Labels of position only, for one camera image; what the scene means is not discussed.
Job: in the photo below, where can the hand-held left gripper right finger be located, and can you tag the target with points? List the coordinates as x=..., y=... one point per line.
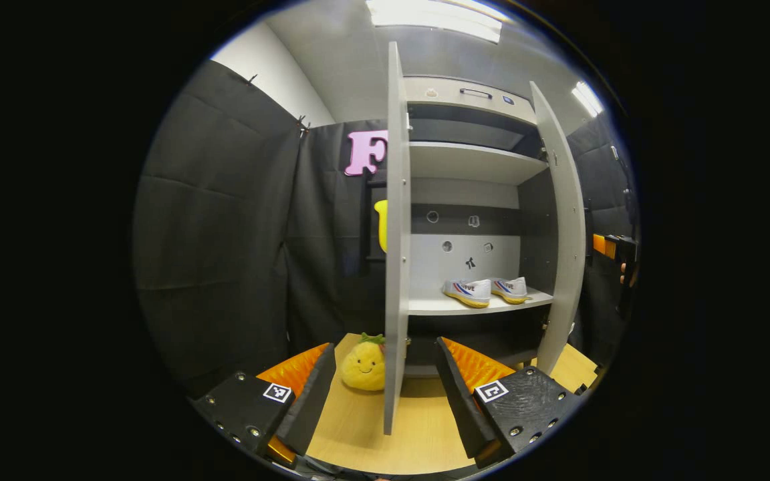
x=465, y=414

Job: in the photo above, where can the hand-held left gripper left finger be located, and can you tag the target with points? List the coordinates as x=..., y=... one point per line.
x=308, y=407

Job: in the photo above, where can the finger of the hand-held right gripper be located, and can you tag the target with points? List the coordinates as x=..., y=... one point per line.
x=604, y=246

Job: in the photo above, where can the grey shoe cabinet door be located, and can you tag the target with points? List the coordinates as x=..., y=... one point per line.
x=397, y=267
x=569, y=234

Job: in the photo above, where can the white striped shoe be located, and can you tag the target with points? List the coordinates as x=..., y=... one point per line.
x=468, y=292
x=510, y=288

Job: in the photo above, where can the grey shoe cabinet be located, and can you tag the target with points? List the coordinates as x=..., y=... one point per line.
x=472, y=164

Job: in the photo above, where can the yellow plush toy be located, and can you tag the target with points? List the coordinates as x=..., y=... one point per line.
x=361, y=367

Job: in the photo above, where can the small ceiling light panel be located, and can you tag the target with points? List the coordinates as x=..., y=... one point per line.
x=587, y=99

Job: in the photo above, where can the black backdrop cloth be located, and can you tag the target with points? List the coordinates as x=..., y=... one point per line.
x=224, y=234

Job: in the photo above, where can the large ceiling light panel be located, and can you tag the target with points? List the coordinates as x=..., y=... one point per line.
x=438, y=17

